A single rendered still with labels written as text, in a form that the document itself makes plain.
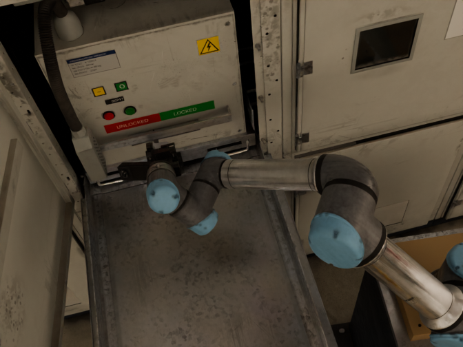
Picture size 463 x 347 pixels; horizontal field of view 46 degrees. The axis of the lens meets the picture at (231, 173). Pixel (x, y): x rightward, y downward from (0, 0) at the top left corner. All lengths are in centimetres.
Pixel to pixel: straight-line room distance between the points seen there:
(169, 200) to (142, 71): 37
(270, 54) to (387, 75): 37
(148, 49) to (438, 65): 83
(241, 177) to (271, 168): 9
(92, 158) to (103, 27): 35
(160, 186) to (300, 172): 32
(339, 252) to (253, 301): 46
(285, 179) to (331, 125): 49
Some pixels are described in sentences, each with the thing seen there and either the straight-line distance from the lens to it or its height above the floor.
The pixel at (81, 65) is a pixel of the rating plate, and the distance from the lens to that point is 142.
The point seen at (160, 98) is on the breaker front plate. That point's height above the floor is 116.
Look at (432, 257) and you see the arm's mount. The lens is 167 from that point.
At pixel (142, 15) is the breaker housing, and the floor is 139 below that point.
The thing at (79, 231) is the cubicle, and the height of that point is 66.
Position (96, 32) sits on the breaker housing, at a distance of 141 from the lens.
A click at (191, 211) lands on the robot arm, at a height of 114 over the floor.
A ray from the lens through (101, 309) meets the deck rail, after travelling 157.
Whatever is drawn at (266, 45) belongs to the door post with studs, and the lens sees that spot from 141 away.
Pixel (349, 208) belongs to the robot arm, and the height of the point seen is 130.
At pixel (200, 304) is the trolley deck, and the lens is 152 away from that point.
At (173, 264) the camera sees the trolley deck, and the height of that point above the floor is 85.
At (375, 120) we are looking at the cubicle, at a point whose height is 91.
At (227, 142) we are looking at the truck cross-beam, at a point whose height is 91.
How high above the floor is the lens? 225
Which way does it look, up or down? 55 degrees down
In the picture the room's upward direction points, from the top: 9 degrees counter-clockwise
